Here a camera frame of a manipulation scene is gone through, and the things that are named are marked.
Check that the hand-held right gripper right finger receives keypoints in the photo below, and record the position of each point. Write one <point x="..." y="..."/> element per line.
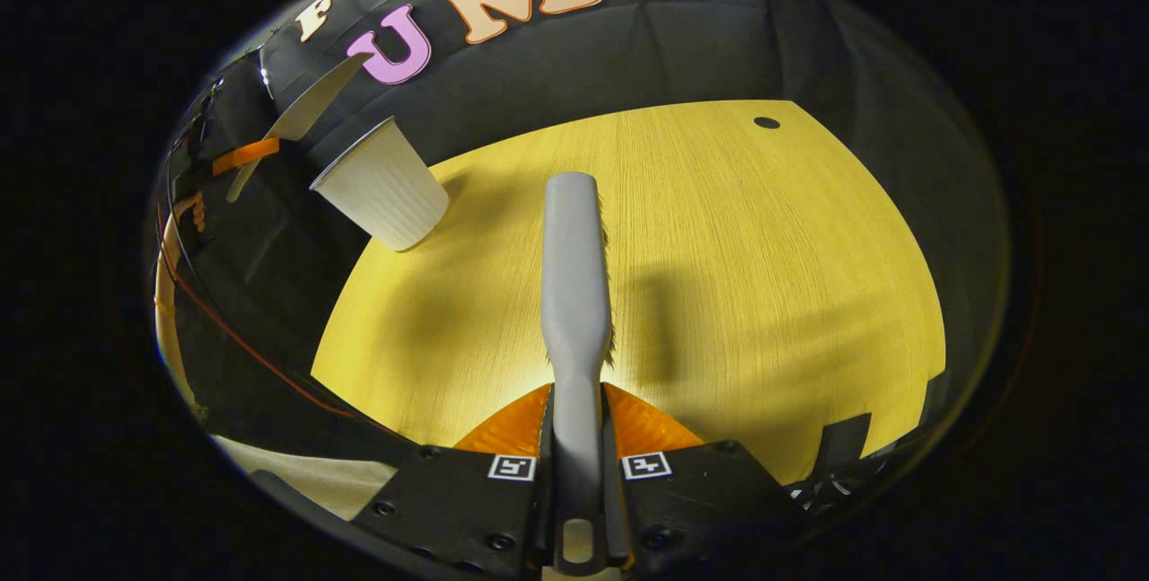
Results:
<point x="700" y="500"/>

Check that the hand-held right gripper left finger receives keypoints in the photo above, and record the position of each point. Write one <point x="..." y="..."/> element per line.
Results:
<point x="467" y="500"/>

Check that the white ribbed garbage bin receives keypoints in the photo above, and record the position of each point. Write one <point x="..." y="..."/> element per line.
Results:
<point x="390" y="190"/>

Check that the black backdrop cloth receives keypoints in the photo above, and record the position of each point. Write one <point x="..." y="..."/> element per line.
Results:
<point x="583" y="60"/>

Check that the grey dustpan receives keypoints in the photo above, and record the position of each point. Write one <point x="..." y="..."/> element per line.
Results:
<point x="301" y="114"/>

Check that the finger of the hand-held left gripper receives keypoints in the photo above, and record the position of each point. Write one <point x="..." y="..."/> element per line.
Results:
<point x="247" y="156"/>

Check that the small grey broom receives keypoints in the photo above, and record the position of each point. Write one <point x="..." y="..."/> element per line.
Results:
<point x="574" y="294"/>

